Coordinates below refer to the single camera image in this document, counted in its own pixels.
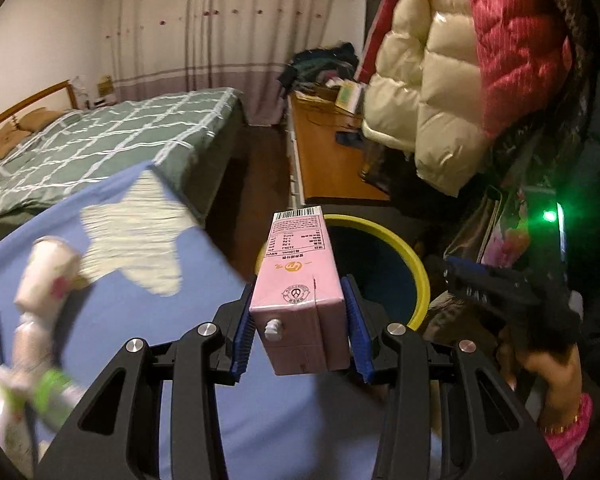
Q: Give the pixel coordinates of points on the red puffer jacket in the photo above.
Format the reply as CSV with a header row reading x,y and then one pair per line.
x,y
520,50

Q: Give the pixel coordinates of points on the white bottle with green label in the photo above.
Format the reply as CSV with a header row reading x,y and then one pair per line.
x,y
15,400

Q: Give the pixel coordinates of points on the person's right forearm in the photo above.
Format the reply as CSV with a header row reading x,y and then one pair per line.
x,y
572,445

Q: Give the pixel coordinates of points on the small white drink bottle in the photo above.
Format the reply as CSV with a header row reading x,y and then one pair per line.
x,y
45,275

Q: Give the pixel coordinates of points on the cream puffer jacket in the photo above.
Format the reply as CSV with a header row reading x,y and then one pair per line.
x,y
430,85

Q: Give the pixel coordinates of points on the green and white box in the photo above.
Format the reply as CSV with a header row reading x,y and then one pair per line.
x,y
349,96

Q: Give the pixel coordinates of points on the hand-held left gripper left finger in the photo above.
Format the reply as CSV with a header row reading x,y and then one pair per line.
x,y
241,340

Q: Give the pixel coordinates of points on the striped curtain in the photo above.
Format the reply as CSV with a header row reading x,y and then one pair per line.
x,y
220,25

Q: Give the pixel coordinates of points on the pile of clothes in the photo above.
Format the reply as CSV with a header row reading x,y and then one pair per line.
x,y
325,67

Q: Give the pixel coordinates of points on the wooden desk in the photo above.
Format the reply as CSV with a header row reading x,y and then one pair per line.
x,y
325,160

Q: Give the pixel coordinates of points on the wooden headboard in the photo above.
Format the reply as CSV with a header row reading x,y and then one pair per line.
x,y
30,97

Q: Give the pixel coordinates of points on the person's right hand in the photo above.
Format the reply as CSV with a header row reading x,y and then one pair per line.
x,y
550,380

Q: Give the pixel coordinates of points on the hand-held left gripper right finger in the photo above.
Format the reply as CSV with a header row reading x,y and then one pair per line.
x,y
356,330

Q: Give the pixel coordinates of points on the blue blanket with star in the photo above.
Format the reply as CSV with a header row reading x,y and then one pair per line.
x,y
130,310

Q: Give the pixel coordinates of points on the bed with green plaid cover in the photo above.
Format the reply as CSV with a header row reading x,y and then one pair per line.
x,y
105,135

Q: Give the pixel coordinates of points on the dark wall screen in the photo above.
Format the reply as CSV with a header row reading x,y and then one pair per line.
x,y
375,15

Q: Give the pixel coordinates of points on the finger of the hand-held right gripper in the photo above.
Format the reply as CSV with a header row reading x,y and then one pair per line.
x,y
467,280

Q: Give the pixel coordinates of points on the pink drink carton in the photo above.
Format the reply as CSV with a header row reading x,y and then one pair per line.
x,y
300,285

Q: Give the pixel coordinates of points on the brown pillow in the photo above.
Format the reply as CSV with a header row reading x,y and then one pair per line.
x,y
0,142
35,117

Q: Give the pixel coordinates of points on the pink floral cloth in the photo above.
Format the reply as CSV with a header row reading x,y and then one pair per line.
x,y
520,230

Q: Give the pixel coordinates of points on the yellow-rimmed dark bin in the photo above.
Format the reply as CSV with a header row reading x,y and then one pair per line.
x,y
405,260

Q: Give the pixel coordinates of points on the dark patterned coat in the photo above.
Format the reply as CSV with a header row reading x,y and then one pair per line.
x,y
585,35

